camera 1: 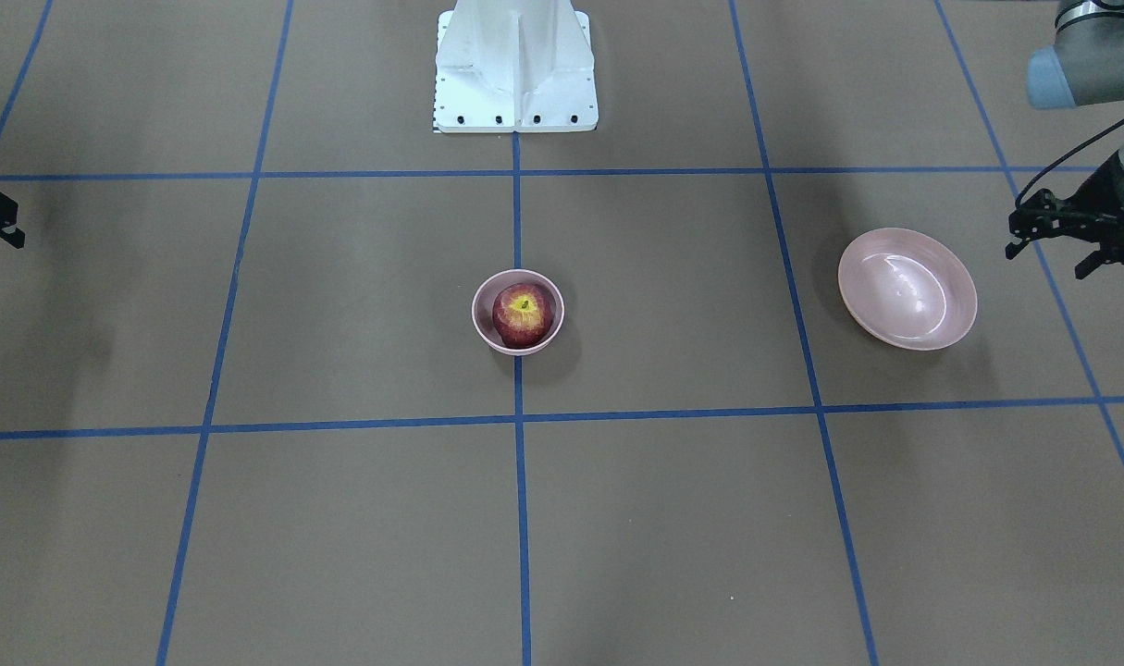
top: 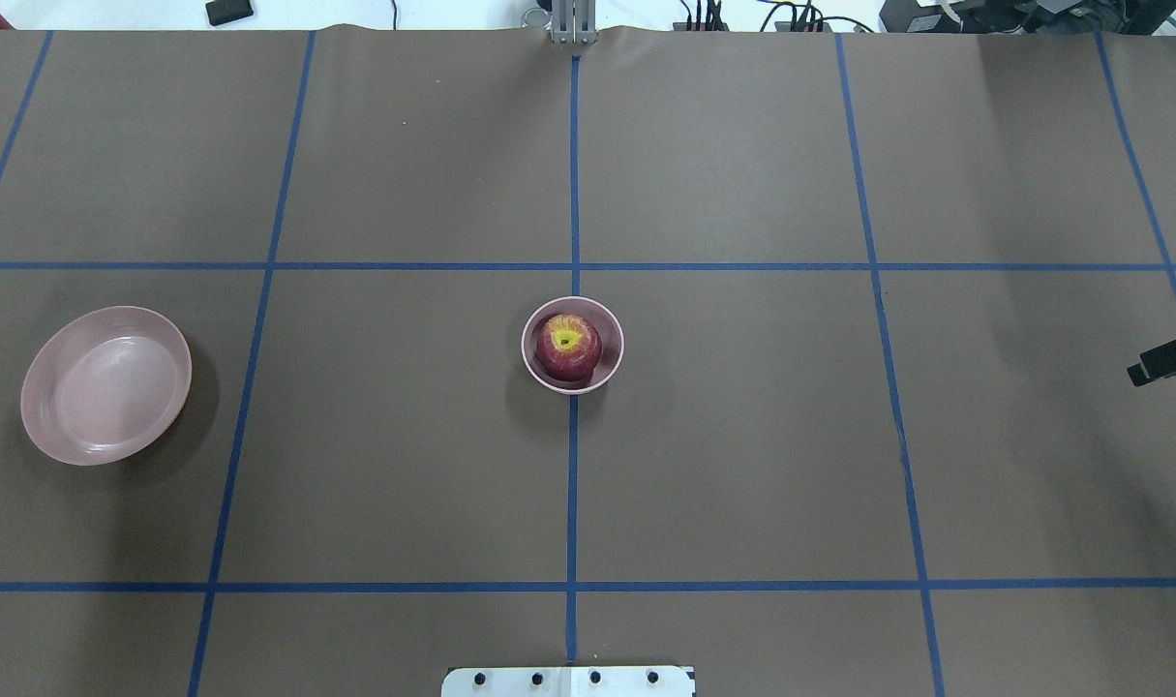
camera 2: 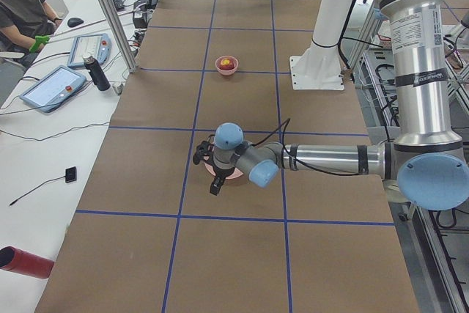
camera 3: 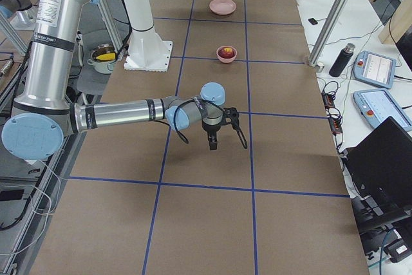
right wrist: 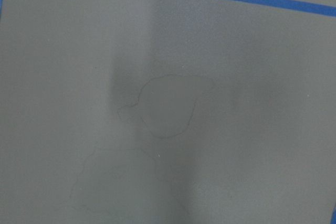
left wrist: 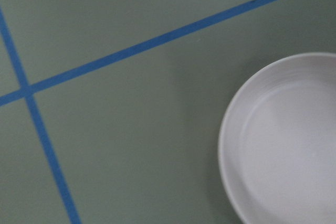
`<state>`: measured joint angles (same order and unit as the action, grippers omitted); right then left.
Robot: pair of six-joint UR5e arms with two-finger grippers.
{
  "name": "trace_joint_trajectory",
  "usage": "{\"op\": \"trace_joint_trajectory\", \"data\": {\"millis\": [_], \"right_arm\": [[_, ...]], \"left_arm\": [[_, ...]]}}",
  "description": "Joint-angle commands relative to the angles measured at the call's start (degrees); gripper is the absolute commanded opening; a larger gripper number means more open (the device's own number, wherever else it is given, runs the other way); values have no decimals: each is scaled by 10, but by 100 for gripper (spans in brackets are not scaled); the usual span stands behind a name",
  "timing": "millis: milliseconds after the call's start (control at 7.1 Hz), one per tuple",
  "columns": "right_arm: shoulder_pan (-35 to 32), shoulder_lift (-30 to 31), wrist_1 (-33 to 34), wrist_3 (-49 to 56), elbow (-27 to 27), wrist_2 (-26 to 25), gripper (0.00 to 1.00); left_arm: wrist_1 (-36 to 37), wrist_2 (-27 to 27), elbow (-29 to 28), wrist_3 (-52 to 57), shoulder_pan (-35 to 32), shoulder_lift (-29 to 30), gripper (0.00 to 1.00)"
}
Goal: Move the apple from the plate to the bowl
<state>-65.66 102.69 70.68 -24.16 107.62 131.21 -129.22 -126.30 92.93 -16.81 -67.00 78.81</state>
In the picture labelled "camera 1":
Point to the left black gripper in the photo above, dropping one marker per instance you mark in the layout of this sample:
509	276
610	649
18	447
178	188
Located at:
1119	205

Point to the red yellow apple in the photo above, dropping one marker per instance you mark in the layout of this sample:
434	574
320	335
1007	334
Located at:
523	315

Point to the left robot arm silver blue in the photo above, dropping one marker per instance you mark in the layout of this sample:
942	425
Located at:
1083	66

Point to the pink plate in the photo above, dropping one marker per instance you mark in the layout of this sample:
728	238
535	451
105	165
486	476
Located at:
907	289

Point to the pink bowl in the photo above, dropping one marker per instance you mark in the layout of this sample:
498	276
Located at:
485	295

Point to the brown paper table cover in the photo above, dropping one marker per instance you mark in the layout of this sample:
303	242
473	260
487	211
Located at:
245	418

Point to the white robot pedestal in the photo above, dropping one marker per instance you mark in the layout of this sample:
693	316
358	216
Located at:
514	66

